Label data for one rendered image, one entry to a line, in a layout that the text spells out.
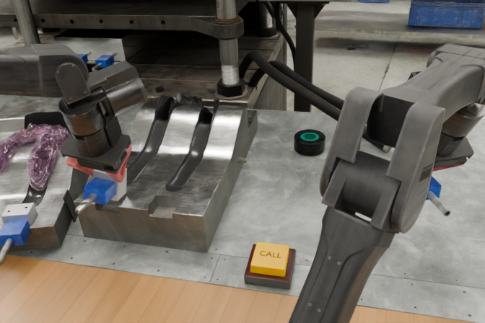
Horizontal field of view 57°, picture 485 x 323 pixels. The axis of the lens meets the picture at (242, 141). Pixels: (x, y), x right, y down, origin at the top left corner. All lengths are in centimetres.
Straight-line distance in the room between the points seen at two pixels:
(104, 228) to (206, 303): 27
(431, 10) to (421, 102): 388
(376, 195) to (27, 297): 65
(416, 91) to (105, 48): 134
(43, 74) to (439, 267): 72
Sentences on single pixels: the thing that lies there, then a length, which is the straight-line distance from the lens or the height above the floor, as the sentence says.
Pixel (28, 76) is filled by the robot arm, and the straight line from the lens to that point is 66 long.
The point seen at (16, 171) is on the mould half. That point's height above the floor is 88.
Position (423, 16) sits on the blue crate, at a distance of 435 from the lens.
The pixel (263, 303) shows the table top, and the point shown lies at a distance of 78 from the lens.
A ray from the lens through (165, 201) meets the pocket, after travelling 88.
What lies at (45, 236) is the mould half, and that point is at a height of 83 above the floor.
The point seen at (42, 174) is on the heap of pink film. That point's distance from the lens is 105.
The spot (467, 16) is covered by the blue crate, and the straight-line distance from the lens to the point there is 437.
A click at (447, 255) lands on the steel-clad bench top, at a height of 80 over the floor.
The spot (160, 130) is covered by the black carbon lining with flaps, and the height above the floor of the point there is 91.
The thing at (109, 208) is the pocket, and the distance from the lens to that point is 92.
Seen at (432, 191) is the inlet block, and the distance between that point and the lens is 82.
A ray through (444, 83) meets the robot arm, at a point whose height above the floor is 121.
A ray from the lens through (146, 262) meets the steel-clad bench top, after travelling 87.
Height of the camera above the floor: 140
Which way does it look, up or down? 30 degrees down
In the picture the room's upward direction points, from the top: 3 degrees counter-clockwise
